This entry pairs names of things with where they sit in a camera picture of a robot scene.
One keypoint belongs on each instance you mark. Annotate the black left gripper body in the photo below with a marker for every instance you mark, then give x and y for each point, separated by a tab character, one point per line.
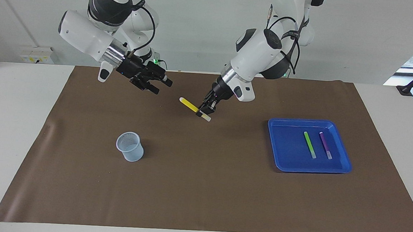
218	93

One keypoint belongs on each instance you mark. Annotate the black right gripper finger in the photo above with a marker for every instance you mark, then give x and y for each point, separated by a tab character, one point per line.
145	86
163	76

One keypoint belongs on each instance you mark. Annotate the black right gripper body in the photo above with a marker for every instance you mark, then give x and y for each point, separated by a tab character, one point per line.
135	70

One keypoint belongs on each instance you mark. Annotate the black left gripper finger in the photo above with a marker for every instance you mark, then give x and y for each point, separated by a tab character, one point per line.
210	110
200	112

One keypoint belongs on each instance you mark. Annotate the yellow pen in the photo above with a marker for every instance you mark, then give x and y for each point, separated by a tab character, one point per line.
189	104

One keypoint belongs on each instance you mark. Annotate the green pen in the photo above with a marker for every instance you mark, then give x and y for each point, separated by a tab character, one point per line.
309	145

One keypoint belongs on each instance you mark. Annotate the purple pen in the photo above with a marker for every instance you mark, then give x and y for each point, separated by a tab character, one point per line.
325	145

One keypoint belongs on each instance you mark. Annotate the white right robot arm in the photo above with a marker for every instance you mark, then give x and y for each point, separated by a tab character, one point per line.
82	33

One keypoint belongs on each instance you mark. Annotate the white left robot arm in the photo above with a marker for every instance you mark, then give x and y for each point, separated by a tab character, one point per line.
257	51

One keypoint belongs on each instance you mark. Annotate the clear plastic cup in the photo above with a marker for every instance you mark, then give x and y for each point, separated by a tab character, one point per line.
130	152

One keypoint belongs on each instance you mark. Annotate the brown table mat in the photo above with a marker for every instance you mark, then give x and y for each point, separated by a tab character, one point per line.
202	187

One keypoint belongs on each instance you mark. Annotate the blue plastic tray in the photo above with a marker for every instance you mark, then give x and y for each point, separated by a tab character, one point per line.
283	153

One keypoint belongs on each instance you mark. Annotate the white wall socket strip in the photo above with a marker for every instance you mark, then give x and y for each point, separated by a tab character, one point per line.
34	57

